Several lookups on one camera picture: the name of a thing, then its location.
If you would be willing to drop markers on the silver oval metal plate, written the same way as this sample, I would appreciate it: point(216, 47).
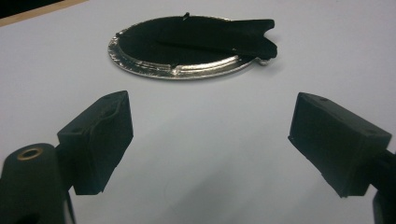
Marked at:
point(162, 69)

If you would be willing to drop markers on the black cloth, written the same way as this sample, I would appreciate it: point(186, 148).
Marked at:
point(193, 37)

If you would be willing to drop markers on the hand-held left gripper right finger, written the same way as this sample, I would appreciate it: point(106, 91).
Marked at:
point(333, 143)

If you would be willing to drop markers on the wooden table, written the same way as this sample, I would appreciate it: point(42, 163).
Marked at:
point(34, 13)

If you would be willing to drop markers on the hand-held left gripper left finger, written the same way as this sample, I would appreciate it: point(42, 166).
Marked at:
point(99, 146)

